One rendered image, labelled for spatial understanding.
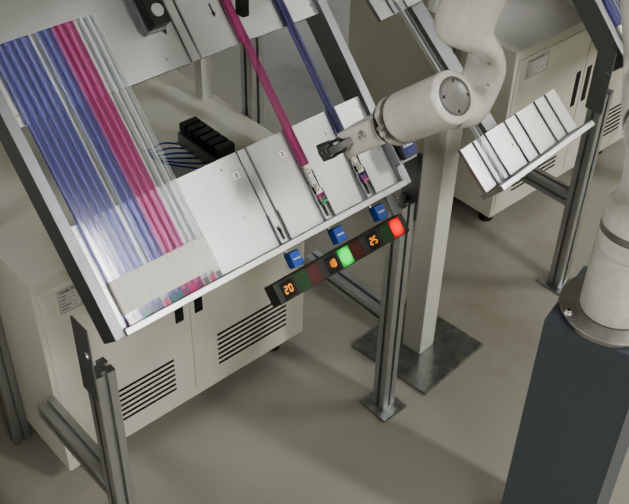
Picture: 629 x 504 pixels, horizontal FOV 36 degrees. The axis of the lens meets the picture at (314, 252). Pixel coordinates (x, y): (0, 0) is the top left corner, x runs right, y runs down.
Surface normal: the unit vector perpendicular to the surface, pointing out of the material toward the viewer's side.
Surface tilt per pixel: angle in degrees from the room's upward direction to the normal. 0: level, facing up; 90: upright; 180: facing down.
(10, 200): 0
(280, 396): 0
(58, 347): 90
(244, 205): 47
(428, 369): 0
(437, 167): 90
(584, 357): 90
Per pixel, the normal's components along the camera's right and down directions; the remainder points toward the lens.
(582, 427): -0.57, 0.52
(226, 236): 0.50, -0.16
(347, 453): 0.02, -0.77
